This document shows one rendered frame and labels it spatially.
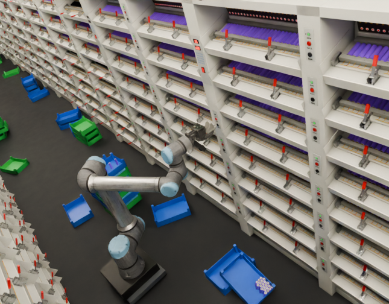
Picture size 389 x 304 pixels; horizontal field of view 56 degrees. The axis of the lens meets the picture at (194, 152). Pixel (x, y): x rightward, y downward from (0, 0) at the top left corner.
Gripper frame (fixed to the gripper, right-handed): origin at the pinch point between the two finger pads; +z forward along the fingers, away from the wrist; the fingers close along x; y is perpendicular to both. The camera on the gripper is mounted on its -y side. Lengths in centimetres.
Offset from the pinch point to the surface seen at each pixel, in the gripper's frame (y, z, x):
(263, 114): 14.0, 9.9, -32.1
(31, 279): -9, -124, -5
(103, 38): 34, 6, 135
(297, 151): -2, 11, -51
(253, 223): -83, 4, -10
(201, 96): 12.8, 6.4, 15.5
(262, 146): -6.0, 7.1, -30.5
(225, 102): 15.4, 6.8, -6.8
